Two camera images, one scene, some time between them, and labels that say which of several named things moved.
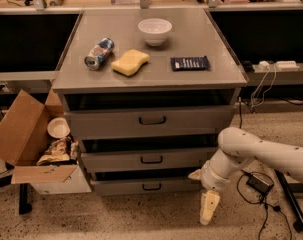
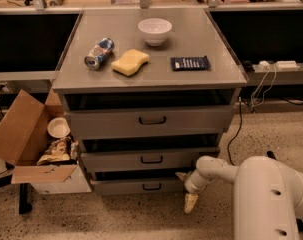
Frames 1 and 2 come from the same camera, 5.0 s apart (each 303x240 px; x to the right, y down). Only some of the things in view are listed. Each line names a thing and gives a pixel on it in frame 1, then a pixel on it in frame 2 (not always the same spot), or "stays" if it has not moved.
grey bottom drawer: x=147 y=187 stays
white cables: x=258 y=104 stays
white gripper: x=210 y=178 -> x=190 y=185
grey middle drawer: x=146 y=160 stays
